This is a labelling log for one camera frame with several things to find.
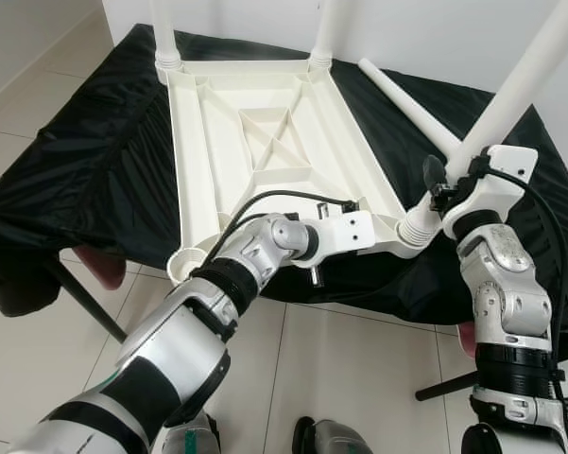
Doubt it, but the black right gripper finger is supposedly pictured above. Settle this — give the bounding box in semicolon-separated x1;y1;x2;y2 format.
422;155;448;201

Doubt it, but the white plastic children table top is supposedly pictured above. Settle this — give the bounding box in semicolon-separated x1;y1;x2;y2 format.
164;55;438;287

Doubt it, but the black metal table leg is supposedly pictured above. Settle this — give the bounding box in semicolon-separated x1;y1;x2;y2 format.
415;368;485;402
45;253;129;344

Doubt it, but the grey left robot leg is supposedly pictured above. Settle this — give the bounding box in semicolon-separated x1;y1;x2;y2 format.
155;410;220;454

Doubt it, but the black cloth table cover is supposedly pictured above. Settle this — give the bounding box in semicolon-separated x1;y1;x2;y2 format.
0;23;568;334

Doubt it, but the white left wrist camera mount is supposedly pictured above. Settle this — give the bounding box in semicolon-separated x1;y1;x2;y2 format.
311;206;377;260

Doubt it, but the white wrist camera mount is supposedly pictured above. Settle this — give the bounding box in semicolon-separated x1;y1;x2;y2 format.
311;206;377;260
440;143;541;239

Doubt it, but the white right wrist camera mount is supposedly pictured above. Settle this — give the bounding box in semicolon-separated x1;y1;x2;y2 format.
440;143;541;239

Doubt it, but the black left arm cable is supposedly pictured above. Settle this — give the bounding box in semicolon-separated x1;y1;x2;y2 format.
207;188;362;282

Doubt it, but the pink table frame corner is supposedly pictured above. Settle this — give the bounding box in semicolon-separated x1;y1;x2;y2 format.
75;243;128;289

